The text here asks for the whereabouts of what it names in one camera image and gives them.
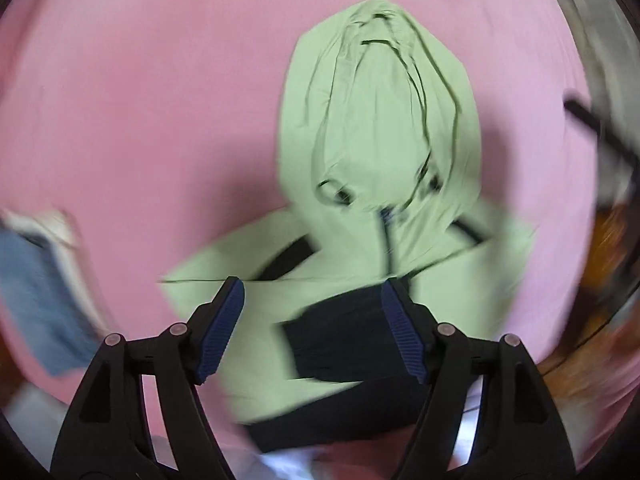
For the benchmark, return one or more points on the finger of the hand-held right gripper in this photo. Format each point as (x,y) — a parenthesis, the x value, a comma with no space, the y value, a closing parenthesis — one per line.
(600,127)

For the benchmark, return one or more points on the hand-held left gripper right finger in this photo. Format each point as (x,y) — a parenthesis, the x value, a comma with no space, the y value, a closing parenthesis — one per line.
(405,335)

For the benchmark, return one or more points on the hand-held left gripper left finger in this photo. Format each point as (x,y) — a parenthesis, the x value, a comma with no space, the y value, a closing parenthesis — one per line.
(220,330)

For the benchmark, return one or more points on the pink bed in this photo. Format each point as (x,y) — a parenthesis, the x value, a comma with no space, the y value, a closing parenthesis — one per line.
(150,85)

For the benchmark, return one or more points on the green and black hooded jacket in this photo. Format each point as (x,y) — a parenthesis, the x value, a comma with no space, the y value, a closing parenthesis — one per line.
(380,110)

